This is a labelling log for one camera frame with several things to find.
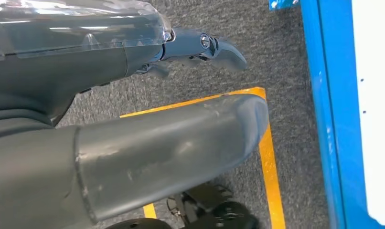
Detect blue metal shelf rack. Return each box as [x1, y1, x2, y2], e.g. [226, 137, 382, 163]
[268, 0, 385, 229]

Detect yellow floor tape square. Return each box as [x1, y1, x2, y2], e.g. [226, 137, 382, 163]
[119, 86, 287, 229]

